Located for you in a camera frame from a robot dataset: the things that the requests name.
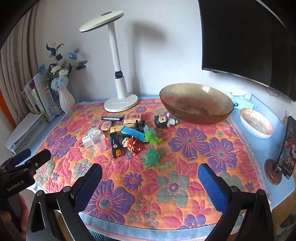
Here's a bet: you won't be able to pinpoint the white desk lamp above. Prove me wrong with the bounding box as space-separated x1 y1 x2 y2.
79 10 138 113

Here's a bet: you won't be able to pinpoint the person's left hand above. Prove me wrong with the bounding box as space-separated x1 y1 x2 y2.
1 194 29 240

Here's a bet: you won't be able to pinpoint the white charger plug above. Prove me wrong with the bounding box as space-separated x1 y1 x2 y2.
82 135 93 149

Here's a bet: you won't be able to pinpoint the orange card box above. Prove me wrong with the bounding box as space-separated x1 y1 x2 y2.
123 113 142 124

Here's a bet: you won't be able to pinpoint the blue tissue pack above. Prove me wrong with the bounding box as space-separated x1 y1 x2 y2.
230 89 254 110

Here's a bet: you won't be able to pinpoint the green teal jelly toy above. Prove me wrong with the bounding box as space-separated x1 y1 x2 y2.
140 147 161 168

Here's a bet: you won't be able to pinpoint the white ribbed vase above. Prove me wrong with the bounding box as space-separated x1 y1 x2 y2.
57 86 76 113

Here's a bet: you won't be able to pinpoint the pink small case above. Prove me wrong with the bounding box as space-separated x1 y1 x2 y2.
100 120 112 132

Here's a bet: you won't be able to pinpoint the monkey astronaut figurine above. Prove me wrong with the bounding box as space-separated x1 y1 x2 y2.
154 114 179 128

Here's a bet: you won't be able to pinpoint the upright book stack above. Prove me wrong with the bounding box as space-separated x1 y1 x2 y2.
22 73 62 121

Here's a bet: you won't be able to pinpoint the phone on wooden stand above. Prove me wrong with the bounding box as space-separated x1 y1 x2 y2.
264 116 295 185

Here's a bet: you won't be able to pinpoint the beige curtain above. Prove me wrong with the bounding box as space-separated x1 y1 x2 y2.
0 4 45 128

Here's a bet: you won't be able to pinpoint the brown glass bowl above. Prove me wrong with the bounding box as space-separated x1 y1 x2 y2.
159 83 234 125

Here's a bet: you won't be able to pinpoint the red cartoon figurine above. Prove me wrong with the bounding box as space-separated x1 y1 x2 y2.
121 136 140 156

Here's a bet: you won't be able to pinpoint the green translucent toy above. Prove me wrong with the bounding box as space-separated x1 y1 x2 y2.
144 126 162 145

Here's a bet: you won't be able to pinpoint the black USB stick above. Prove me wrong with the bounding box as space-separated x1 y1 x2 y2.
101 116 123 121

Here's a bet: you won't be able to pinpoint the yellow lighter tube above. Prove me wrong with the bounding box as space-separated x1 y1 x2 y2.
109 123 134 133

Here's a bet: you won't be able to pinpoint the black wall television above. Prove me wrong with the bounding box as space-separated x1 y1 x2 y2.
199 1 295 100

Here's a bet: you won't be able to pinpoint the black device with yellow label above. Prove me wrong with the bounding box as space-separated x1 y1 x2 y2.
109 132 125 159

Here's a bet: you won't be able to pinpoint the blue white artificial flowers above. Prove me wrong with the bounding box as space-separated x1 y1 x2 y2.
39 43 88 91

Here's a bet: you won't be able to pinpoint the clear plastic cup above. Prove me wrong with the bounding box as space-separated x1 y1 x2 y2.
88 128 106 153

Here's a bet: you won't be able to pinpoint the white oval dish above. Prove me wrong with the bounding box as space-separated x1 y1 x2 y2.
240 108 274 139

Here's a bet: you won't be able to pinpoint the floral quilted table mat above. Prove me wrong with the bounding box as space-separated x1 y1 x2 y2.
35 102 266 240

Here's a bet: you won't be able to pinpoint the black animal figurine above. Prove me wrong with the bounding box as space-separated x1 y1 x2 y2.
134 120 145 133

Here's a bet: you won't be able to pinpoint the blue rectangular box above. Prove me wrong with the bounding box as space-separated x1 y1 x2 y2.
120 126 145 142

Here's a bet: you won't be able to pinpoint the white flat box stack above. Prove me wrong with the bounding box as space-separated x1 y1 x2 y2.
5 113 48 156

